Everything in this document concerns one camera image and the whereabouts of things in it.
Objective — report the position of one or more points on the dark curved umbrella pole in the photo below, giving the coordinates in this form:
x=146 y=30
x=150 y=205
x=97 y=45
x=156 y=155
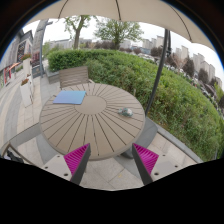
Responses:
x=166 y=51

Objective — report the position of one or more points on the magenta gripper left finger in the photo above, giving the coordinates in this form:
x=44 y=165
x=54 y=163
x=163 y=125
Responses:
x=77 y=161

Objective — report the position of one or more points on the slatted wooden chair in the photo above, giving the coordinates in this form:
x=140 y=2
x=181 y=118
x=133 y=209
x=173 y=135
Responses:
x=74 y=76

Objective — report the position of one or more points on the beige patio umbrella canopy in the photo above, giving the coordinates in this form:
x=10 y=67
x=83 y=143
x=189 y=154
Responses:
x=156 y=12

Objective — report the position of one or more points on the grey umbrella base slab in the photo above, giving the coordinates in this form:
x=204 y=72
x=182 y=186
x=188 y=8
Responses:
x=148 y=134

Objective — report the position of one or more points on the round slatted wooden table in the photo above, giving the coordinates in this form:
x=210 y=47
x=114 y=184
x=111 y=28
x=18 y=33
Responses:
x=95 y=121

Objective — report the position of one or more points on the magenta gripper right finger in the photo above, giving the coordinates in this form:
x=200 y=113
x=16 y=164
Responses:
x=145 y=161

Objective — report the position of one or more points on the white planter box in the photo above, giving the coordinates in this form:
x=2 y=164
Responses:
x=26 y=92

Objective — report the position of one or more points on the green hedge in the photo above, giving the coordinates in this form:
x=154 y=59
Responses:
x=178 y=107

